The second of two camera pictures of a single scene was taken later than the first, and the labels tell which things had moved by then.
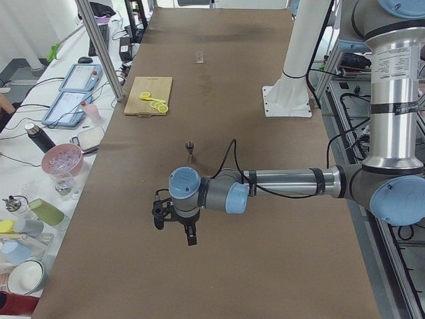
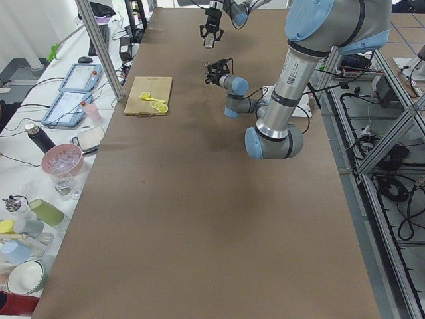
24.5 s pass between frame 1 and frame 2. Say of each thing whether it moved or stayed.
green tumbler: stayed
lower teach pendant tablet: stayed
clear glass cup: moved
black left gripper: moved
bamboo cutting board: stayed
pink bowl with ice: stayed
